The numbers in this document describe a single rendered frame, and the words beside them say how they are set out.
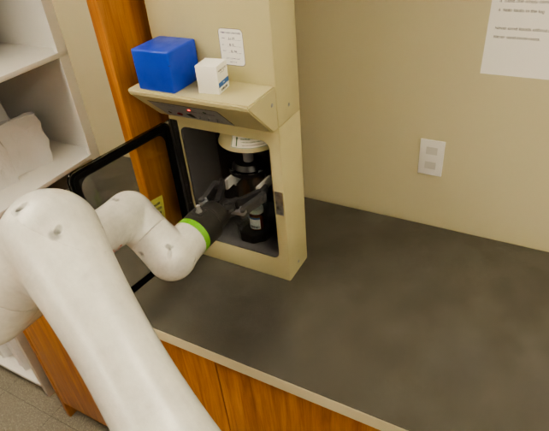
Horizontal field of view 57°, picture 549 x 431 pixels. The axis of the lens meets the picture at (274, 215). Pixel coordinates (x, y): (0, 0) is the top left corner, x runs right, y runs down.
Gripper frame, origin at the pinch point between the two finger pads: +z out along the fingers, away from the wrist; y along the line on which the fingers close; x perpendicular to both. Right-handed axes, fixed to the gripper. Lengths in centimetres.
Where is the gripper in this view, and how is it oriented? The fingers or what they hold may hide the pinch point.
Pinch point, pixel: (250, 180)
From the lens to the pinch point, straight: 137.5
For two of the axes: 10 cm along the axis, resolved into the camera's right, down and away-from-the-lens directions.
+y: -8.8, -2.2, 4.2
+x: 0.7, 8.1, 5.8
